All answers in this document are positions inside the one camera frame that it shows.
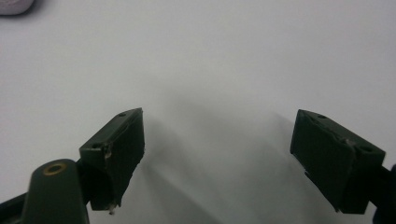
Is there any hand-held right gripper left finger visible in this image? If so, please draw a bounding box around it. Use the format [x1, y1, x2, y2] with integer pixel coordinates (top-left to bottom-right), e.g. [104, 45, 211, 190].
[78, 107, 146, 216]

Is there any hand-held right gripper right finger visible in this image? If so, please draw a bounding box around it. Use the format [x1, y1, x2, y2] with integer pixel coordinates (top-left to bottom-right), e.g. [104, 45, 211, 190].
[290, 108, 387, 215]

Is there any white object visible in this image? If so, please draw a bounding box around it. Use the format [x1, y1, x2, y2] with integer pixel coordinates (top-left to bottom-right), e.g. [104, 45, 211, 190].
[0, 0, 35, 16]

